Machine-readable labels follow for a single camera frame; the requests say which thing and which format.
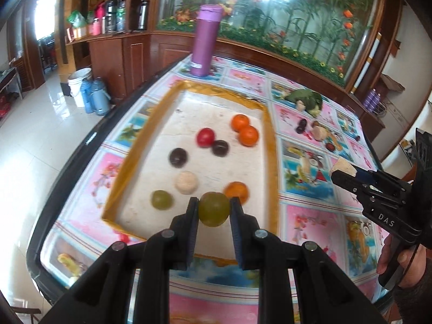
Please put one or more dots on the white bucket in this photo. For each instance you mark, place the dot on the white bucket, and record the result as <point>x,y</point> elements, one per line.
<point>74,82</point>

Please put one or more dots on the purple spray cans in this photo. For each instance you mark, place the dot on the purple spray cans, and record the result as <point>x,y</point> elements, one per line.
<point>372,100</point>

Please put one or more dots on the large cream banana chunk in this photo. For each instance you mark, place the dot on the large cream banana chunk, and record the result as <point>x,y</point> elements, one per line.
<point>344,166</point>

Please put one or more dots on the green grape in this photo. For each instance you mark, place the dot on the green grape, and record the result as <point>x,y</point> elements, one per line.
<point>161,200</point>
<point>213,209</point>

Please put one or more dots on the orange mandarin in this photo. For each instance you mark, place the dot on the orange mandarin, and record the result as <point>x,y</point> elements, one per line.
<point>237,189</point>
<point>248,136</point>
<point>239,121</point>

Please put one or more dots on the small cream chunk by vegetable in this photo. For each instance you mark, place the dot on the small cream chunk by vegetable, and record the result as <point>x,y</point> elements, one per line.
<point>300,106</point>

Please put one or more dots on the purple thermos bottle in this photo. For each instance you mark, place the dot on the purple thermos bottle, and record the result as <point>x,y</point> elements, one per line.
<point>206,31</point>

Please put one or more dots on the colourful printed tablecloth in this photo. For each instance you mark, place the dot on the colourful printed tablecloth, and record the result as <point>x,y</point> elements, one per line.
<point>213,288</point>

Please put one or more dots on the small dark plum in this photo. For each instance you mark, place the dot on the small dark plum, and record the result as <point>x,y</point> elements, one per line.
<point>178,157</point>

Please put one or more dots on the tan round fruit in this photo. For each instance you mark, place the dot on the tan round fruit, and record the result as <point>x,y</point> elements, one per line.
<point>186,182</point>

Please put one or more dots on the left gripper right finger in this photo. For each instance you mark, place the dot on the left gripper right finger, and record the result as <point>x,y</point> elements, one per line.
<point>296,278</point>

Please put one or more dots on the large dark plum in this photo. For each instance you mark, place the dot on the large dark plum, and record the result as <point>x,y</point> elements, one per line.
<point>220,148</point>

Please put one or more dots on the person's right hand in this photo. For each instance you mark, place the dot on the person's right hand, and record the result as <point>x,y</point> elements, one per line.
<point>413,263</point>

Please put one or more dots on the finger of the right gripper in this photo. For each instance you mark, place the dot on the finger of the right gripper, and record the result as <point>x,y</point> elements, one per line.
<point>358,185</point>
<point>381,180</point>

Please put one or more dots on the cream block with holes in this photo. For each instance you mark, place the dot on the cream block with holes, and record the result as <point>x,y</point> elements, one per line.
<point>319,133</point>

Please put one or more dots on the red date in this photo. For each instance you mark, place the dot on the red date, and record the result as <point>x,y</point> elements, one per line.
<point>330,147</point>

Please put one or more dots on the white foam tray yellow tape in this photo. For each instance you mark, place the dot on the white foam tray yellow tape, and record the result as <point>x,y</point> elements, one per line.
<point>187,108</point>

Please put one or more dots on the green leafy vegetable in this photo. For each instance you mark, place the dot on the green leafy vegetable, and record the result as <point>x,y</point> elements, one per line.
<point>313,100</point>

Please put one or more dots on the blue thermos jugs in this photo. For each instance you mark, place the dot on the blue thermos jugs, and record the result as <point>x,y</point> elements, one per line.
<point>95,96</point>

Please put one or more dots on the dark grape pair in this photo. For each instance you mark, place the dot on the dark grape pair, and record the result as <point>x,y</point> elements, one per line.
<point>301,127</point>

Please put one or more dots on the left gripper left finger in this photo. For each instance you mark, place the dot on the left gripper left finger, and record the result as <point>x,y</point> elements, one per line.
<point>131,276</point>

